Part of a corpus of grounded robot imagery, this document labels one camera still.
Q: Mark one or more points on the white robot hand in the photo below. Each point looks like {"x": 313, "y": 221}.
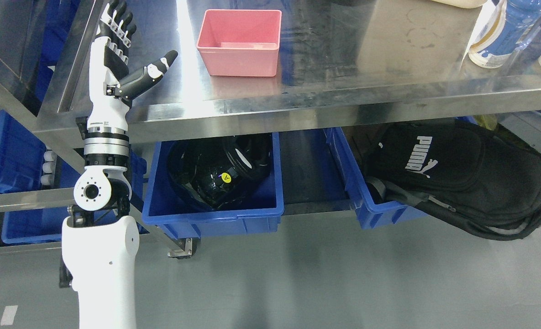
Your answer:
{"x": 105, "y": 91}

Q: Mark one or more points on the pink plastic storage box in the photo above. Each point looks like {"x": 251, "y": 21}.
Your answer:
{"x": 240, "y": 42}

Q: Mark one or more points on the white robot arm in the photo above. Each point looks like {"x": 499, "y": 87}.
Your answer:
{"x": 100, "y": 238}

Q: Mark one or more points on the black helmet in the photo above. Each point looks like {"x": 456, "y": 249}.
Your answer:
{"x": 216, "y": 174}

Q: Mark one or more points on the blue bin far left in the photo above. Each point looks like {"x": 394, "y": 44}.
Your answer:
{"x": 21, "y": 157}

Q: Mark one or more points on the blue bin with helmet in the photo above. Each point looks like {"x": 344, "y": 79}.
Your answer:
{"x": 260, "y": 213}

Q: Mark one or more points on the blue bin lower left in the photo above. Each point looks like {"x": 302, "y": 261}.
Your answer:
{"x": 45, "y": 225}

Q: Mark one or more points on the blue bin with backpack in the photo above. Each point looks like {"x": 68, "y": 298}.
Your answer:
{"x": 369, "y": 213}

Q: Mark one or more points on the blue white plastic bottle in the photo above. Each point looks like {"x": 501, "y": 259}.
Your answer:
{"x": 510, "y": 22}

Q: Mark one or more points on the black Puma backpack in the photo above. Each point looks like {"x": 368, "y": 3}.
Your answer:
{"x": 458, "y": 172}

